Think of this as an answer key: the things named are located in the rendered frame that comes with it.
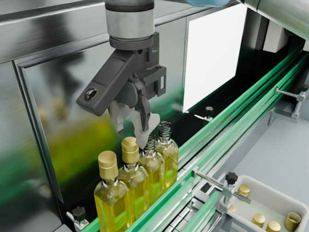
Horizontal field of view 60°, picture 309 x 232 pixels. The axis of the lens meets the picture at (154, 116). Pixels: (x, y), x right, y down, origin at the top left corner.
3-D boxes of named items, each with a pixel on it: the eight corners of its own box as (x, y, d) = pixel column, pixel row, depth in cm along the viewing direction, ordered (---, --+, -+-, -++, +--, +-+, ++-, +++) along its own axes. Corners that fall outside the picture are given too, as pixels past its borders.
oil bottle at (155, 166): (149, 201, 76) (147, 142, 64) (164, 211, 73) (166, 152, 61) (135, 214, 72) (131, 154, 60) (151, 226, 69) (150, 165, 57)
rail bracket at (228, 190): (194, 185, 80) (198, 153, 73) (248, 216, 71) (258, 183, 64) (188, 191, 78) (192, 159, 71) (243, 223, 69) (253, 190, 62)
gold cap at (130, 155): (130, 150, 58) (129, 134, 55) (143, 157, 56) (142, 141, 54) (118, 159, 56) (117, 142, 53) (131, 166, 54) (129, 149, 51)
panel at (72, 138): (230, 76, 122) (243, -5, 103) (236, 77, 120) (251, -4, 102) (56, 197, 64) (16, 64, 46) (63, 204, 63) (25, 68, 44)
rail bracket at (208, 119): (196, 130, 104) (199, 101, 97) (211, 137, 101) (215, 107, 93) (190, 135, 102) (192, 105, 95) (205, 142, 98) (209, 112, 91)
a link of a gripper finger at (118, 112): (137, 126, 59) (143, 93, 53) (117, 139, 55) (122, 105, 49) (127, 119, 60) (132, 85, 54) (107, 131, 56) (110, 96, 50)
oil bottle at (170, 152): (161, 188, 80) (163, 130, 68) (176, 198, 76) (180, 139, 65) (149, 200, 76) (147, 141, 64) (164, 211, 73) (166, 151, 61)
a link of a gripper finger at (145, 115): (155, 130, 48) (146, 84, 44) (149, 134, 47) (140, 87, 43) (136, 125, 51) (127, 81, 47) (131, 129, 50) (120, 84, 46)
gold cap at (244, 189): (249, 196, 91) (252, 187, 89) (245, 203, 89) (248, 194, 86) (239, 191, 93) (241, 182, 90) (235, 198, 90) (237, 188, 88)
